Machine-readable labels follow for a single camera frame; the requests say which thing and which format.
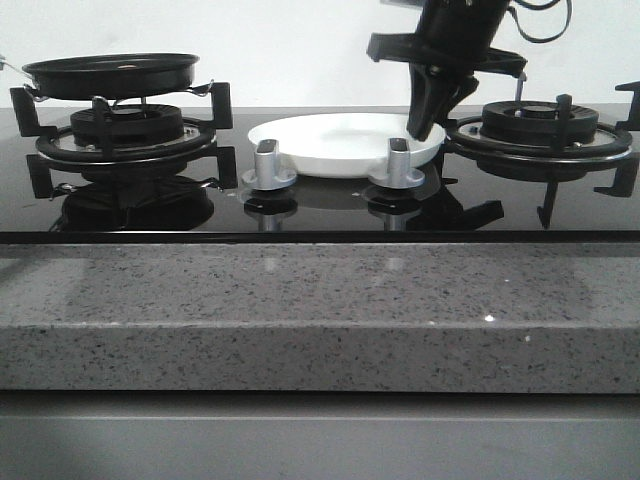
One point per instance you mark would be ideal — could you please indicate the black gas burner without pan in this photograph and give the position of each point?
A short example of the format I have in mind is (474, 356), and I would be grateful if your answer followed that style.
(550, 143)

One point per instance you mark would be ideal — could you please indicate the silver stove knob near pan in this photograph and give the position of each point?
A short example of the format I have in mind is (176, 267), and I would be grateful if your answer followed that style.
(268, 173)

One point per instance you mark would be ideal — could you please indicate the black gas burner under pan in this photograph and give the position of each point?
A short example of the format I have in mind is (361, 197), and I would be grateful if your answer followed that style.
(119, 145)

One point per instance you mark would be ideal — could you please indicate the silver stove knob far side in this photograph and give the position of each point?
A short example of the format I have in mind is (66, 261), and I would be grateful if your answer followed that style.
(398, 173)

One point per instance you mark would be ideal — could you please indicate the black glass cooktop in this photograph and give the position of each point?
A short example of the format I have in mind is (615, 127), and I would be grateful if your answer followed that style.
(204, 201)

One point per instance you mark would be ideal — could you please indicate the white plate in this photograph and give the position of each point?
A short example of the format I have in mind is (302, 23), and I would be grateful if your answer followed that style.
(343, 145)

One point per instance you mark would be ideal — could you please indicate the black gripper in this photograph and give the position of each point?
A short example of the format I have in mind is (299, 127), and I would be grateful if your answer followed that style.
(452, 41)

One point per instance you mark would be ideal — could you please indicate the black frying pan green handle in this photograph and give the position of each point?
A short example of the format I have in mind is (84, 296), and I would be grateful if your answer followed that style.
(81, 78)

